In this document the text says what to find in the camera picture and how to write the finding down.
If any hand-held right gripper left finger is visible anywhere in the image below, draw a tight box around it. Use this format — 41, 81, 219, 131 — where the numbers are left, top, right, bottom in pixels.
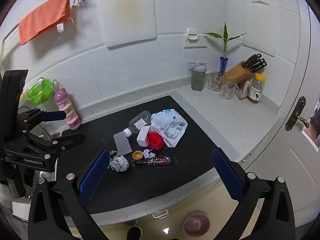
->
27, 148, 110, 240

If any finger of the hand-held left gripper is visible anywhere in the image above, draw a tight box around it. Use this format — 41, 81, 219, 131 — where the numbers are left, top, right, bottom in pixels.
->
25, 132, 86, 159
17, 108, 67, 133

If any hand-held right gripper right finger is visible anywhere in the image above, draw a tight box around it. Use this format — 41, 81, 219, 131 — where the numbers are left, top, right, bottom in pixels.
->
212, 148, 295, 240

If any white tissue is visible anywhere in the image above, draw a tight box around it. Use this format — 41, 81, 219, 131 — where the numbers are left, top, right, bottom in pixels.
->
109, 156, 130, 172

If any translucent plastic lid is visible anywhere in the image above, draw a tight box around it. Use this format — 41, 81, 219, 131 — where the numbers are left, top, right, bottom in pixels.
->
113, 132, 132, 155

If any pink bin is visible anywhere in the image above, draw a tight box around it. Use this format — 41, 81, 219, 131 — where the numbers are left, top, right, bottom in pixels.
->
183, 213, 211, 237

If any black floral tube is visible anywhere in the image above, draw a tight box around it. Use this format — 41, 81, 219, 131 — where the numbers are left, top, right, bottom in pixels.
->
133, 156, 173, 167

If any white cardboard box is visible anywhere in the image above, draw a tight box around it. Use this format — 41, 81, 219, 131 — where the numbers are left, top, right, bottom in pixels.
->
136, 126, 150, 147

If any clear plastic bottle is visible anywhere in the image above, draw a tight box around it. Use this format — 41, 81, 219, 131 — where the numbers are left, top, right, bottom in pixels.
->
123, 110, 152, 137

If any printed white plastic bag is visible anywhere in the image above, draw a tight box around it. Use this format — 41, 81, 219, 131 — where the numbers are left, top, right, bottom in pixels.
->
151, 109, 188, 148

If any pink stacked bottle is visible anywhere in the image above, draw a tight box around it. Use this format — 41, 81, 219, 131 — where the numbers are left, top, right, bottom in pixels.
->
53, 79, 82, 130

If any green plastic basket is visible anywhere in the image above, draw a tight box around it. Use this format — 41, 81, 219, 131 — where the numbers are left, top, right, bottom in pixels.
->
26, 78, 54, 105

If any black mat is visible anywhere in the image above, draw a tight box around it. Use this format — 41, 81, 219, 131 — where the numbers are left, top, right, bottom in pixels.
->
54, 95, 220, 214

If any white door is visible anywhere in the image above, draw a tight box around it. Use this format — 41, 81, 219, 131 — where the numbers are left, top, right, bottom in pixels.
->
240, 0, 320, 230

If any clear glass mug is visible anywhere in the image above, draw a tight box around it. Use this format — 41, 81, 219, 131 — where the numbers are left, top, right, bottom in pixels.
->
220, 79, 237, 100
207, 71, 224, 92

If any orange towel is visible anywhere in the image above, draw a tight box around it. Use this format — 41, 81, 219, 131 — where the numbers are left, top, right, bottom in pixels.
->
18, 0, 77, 45

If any yellow-lidded jar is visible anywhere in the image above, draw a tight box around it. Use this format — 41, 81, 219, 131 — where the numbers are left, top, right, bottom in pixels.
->
247, 73, 266, 104

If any grey shaker bottle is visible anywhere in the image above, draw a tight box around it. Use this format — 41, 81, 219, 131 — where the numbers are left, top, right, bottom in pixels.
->
188, 61, 207, 92

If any wooden knife block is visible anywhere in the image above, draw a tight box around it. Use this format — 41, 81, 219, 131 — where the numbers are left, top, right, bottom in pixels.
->
222, 61, 253, 87

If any blue glass vase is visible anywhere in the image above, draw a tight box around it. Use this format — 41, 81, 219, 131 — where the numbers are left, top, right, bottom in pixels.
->
219, 56, 229, 77

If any large white cutting board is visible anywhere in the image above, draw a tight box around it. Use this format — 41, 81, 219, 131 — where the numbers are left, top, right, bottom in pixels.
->
97, 0, 157, 48

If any green bamboo plant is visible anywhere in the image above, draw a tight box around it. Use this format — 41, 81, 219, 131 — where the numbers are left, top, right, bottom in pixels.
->
204, 22, 248, 59

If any white plug adapter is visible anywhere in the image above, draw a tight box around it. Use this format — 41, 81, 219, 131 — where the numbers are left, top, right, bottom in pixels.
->
186, 28, 198, 41

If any small white cutting board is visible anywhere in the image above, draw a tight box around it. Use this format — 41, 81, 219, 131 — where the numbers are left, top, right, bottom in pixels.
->
243, 0, 280, 57

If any wire rack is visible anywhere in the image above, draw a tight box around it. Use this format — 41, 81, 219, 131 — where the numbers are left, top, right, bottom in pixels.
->
236, 85, 249, 100

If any brass door handle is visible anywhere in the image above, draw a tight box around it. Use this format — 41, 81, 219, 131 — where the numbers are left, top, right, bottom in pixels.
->
285, 96, 310, 131

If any black-handled knife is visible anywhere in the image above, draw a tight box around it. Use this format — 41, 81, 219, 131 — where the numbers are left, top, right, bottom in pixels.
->
249, 62, 267, 72
242, 54, 262, 67
246, 58, 265, 69

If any white wall socket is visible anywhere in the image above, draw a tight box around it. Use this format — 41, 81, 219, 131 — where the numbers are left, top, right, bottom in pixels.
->
184, 35, 208, 48

